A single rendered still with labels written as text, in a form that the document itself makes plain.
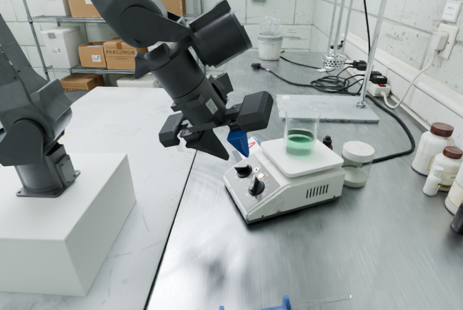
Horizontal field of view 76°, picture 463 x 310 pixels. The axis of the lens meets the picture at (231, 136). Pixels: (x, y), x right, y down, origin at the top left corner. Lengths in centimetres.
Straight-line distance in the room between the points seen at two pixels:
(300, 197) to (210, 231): 17
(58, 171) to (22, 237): 10
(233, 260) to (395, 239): 27
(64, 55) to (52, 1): 44
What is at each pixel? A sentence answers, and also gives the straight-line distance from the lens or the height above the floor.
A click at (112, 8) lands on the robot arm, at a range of 37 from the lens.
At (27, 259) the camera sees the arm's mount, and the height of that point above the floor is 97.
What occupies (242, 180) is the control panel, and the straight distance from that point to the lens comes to 57.
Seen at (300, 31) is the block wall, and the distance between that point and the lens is 301.
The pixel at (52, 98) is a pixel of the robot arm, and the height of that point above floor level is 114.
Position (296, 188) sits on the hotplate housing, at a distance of 53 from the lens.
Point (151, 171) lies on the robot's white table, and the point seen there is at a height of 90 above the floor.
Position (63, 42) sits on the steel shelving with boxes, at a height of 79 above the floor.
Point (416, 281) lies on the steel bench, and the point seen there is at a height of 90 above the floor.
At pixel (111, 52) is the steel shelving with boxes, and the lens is 286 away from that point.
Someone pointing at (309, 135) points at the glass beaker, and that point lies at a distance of 53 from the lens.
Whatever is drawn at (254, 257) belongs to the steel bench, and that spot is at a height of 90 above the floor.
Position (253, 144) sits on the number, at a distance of 71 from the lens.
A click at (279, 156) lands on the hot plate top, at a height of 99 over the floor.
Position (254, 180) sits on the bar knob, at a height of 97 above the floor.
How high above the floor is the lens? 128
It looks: 28 degrees down
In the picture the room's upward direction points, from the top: straight up
